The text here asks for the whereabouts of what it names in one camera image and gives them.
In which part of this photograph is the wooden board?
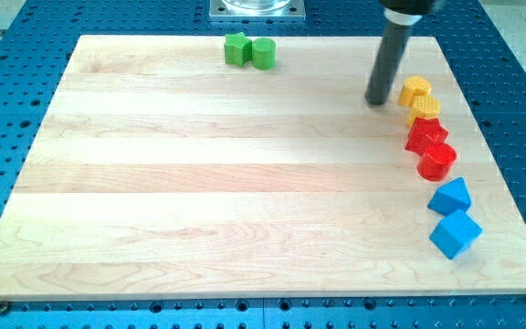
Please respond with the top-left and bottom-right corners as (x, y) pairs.
(0, 35), (526, 301)

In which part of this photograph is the left board clamp screw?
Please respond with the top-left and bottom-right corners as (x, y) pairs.
(0, 301), (11, 315)

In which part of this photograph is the green cylinder block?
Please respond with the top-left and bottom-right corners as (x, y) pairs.
(252, 37), (276, 70)

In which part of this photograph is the green star block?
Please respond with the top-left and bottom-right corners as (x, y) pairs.
(224, 32), (252, 67)

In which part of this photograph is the red star block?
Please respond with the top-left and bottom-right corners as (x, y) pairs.
(405, 118), (448, 155)

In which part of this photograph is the yellow hexagon block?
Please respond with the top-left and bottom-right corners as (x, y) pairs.
(405, 95), (441, 127)

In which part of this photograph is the yellow heart block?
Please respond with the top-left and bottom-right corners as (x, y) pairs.
(397, 76), (432, 107)

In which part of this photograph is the red cylinder block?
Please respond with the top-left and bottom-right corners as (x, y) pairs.
(417, 142), (457, 181)

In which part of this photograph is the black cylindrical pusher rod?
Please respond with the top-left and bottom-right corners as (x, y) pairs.
(365, 8), (423, 106)

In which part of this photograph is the blue triangle block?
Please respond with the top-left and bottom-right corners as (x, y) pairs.
(427, 177), (472, 215)

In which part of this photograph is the blue cube block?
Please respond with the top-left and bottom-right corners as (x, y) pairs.
(429, 210), (483, 260)

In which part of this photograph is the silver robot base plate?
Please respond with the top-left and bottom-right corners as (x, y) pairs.
(207, 0), (306, 22)

